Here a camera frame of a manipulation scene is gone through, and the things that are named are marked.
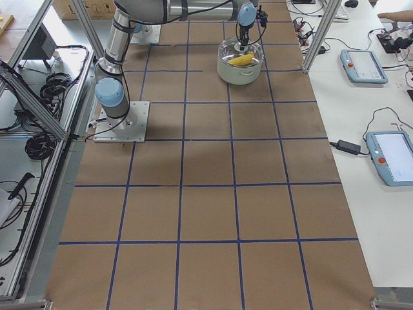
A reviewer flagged coiled black cable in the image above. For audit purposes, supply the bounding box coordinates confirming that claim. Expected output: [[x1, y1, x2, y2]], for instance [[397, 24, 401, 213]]
[[25, 133, 56, 161]]

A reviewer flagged aluminium frame post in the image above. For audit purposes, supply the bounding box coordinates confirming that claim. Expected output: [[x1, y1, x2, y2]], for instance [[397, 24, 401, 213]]
[[302, 0, 341, 74]]

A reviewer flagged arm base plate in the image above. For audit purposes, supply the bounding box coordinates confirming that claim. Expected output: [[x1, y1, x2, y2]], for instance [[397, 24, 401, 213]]
[[130, 24, 161, 45], [92, 101, 150, 143]]

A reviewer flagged near blue teach pendant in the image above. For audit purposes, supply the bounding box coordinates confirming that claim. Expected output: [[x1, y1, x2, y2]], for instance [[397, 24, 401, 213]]
[[366, 130, 412, 187]]

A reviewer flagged black power adapter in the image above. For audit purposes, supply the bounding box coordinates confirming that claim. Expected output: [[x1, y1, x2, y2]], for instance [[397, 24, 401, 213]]
[[336, 139, 361, 155]]

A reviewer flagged yellow corn cob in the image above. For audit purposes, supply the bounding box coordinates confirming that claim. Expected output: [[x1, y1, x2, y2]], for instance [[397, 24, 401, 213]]
[[228, 54, 254, 67]]

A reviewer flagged black computer mouse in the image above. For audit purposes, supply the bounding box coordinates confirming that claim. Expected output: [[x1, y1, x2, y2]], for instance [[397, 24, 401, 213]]
[[344, 0, 359, 8]]

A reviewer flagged blue teach pendant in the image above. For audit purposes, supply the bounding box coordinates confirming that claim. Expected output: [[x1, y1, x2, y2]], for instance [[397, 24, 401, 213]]
[[340, 50, 388, 85], [366, 130, 412, 187]]

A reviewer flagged black electronics board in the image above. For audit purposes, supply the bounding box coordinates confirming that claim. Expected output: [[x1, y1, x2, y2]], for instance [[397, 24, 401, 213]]
[[376, 33, 412, 54]]

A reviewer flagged person's hand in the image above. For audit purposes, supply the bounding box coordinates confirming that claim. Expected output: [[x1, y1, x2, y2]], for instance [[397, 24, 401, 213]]
[[378, 10, 413, 22]]

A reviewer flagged cardboard box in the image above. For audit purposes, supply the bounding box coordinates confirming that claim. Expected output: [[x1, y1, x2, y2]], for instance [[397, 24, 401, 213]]
[[52, 0, 117, 21]]

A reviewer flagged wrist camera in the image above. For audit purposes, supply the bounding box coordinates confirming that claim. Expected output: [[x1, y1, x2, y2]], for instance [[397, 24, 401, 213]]
[[256, 10, 268, 28]]

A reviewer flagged black monitor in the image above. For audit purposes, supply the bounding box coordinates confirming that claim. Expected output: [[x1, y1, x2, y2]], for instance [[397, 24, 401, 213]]
[[23, 23, 57, 61]]

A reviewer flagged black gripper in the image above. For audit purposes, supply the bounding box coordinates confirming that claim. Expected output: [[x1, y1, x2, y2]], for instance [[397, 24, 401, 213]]
[[237, 23, 250, 51]]

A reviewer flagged pale green cooking pot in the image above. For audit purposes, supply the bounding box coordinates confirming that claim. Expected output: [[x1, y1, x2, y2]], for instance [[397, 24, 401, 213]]
[[217, 56, 263, 85]]

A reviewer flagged aluminium frame rail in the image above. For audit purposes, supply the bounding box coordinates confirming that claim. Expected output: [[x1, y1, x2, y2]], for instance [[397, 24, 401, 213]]
[[1, 61, 68, 140]]

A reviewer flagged far blue teach pendant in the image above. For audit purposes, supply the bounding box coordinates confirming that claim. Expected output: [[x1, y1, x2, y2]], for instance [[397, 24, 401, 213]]
[[340, 50, 388, 85]]

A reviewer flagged glass pot lid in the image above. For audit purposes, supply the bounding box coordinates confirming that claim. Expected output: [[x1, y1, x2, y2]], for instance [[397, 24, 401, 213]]
[[218, 37, 264, 68]]

